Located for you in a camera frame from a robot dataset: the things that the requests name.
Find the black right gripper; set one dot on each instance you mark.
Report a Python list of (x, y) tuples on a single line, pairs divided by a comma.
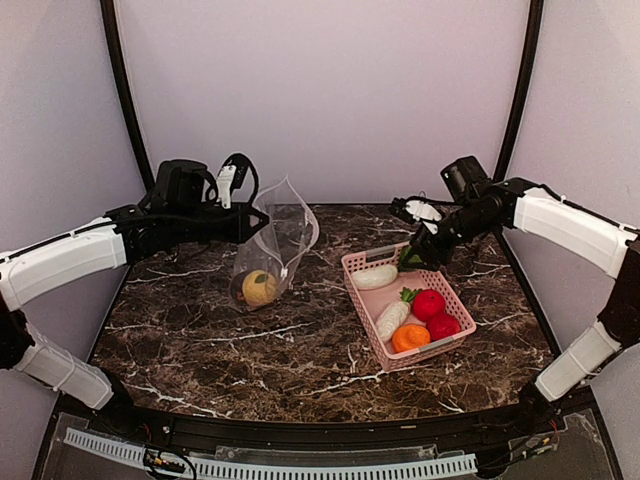
[(425, 245)]

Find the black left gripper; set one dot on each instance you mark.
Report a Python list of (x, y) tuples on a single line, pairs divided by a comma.
[(240, 230)]

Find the red tomato toy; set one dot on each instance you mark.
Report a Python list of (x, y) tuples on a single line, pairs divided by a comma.
[(427, 304)]

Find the pink plastic basket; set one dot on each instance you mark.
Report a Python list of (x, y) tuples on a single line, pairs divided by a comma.
[(409, 317)]

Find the yellow peach toy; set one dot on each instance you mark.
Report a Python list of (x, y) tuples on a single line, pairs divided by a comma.
[(259, 288)]

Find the clear zip top bag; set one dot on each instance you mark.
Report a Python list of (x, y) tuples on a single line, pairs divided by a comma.
[(279, 247)]

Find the dark purple fruit toy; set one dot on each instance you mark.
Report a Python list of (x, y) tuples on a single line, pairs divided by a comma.
[(236, 288)]

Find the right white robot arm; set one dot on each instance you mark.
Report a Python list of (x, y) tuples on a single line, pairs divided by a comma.
[(532, 208)]

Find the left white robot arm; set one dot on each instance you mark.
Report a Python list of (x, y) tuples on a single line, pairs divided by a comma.
[(121, 237)]

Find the white radish with green leaf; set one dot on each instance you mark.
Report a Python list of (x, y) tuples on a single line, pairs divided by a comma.
[(375, 278)]

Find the red apple toy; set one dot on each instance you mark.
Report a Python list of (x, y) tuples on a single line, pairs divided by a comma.
[(442, 326)]

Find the white radish toy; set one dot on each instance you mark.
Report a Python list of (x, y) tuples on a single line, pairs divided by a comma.
[(395, 314)]

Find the orange tangerine toy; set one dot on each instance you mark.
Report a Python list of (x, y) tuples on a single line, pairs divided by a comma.
[(409, 337)]

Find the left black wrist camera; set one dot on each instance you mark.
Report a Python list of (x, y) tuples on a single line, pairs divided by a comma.
[(180, 184)]

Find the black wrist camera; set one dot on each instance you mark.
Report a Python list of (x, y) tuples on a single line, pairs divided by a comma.
[(180, 184), (465, 179)]

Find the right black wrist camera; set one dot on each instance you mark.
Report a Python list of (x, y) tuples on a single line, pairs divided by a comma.
[(465, 179)]

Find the right black frame post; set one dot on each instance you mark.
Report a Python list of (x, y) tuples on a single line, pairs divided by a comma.
[(521, 90)]

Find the black frame post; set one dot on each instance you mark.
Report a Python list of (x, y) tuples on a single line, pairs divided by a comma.
[(125, 97), (521, 90)]

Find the left black frame post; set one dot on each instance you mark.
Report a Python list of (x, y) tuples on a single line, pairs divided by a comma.
[(125, 97)]

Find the white slotted cable duct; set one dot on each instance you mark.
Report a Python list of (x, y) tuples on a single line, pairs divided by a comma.
[(245, 463)]

